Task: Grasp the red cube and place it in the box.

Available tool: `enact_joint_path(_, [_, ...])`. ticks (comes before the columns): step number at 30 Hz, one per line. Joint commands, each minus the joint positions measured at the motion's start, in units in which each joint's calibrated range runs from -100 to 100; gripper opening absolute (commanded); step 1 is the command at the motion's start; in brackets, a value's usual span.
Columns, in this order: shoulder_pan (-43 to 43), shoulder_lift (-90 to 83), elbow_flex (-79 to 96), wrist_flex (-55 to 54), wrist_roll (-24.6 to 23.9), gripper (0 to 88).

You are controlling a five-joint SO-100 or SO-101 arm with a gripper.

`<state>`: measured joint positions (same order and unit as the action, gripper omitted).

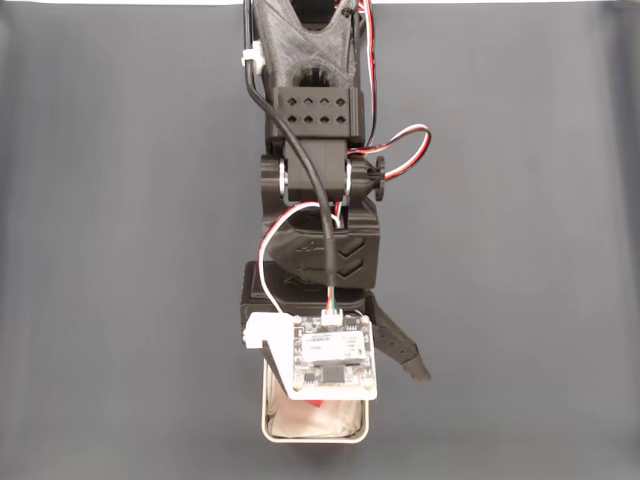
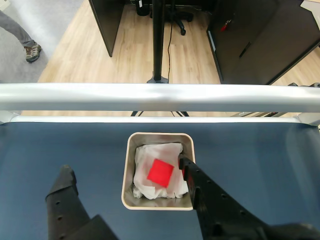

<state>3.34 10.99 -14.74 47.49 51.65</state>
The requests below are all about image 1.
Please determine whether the white red servo wire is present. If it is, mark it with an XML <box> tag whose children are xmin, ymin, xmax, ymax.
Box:
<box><xmin>348</xmin><ymin>0</ymin><xmax>433</xmax><ymax>182</ymax></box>
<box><xmin>257</xmin><ymin>201</ymin><xmax>347</xmax><ymax>322</ymax></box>

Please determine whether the white camera circuit board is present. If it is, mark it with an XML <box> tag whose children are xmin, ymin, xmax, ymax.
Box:
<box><xmin>243</xmin><ymin>312</ymin><xmax>377</xmax><ymax>403</ymax></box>

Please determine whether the black camera cable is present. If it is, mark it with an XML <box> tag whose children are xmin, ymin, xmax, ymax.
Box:
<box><xmin>243</xmin><ymin>39</ymin><xmax>341</xmax><ymax>304</ymax></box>

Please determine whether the beige square box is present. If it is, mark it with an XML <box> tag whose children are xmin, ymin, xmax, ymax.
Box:
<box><xmin>260</xmin><ymin>359</ymin><xmax>371</xmax><ymax>444</ymax></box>

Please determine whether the white cable clip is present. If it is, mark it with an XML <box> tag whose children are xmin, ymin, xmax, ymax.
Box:
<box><xmin>238</xmin><ymin>42</ymin><xmax>267</xmax><ymax>76</ymax></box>

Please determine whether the dark blue-grey mat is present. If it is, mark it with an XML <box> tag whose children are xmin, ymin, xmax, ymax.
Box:
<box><xmin>0</xmin><ymin>3</ymin><xmax>640</xmax><ymax>480</ymax></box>

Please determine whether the white cloth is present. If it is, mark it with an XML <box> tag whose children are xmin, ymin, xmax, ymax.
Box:
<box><xmin>267</xmin><ymin>397</ymin><xmax>362</xmax><ymax>438</ymax></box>

